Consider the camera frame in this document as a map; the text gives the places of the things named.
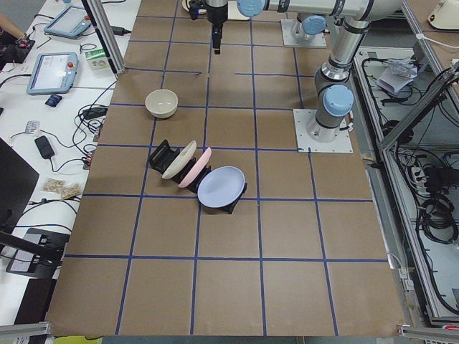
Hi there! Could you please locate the white plate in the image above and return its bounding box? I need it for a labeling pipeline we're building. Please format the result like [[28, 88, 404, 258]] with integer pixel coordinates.
[[182, 0, 207, 15]]

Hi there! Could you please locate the bag of wooden pieces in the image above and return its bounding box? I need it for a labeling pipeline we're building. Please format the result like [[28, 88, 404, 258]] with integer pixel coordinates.
[[42, 178, 82, 200]]

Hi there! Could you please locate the teach pendant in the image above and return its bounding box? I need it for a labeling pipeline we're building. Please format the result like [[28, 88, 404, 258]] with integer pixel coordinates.
[[44, 6, 91, 39], [27, 52, 79, 95]]

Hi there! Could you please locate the green white box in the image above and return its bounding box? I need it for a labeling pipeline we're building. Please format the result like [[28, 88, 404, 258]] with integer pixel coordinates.
[[85, 49, 109, 71]]

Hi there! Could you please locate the black phone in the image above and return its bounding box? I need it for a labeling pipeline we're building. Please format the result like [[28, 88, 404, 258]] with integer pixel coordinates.
[[34, 135, 55, 159]]

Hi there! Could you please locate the black power adapter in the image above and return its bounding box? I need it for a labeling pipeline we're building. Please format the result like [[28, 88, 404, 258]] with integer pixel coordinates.
[[82, 107, 108, 120]]

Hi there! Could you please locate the blue plate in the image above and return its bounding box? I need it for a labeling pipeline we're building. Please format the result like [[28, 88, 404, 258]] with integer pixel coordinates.
[[197, 166, 245, 208]]

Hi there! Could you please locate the far teach pendant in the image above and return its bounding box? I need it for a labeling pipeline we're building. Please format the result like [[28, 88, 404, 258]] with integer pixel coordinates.
[[44, 6, 91, 39]]

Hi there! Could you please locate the beige bowl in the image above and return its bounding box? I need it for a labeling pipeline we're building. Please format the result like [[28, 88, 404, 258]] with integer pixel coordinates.
[[145, 89, 178, 119]]

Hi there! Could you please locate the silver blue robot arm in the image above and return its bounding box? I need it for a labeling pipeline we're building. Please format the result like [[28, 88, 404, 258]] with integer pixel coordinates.
[[237, 1, 402, 143]]

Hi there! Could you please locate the black monitor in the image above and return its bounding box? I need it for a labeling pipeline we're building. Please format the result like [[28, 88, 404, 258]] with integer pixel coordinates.
[[0, 139, 39, 234]]

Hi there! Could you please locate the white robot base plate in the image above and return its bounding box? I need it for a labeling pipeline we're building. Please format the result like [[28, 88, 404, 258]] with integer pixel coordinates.
[[293, 109, 354, 153]]

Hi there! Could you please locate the black dish rack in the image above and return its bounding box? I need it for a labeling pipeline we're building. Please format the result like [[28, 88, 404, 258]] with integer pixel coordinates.
[[148, 140, 247, 214]]

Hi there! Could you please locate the cream plate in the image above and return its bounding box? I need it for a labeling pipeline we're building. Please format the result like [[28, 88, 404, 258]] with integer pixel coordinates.
[[162, 140, 197, 179]]

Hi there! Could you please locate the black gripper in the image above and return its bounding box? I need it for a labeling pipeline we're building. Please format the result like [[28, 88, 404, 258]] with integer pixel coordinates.
[[205, 0, 228, 54]]

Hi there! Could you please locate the near teach pendant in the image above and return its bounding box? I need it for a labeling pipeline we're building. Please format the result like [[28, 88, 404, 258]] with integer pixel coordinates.
[[27, 52, 79, 95]]

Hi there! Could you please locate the pink plate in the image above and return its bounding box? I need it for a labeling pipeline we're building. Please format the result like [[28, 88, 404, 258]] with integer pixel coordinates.
[[179, 147, 212, 188]]

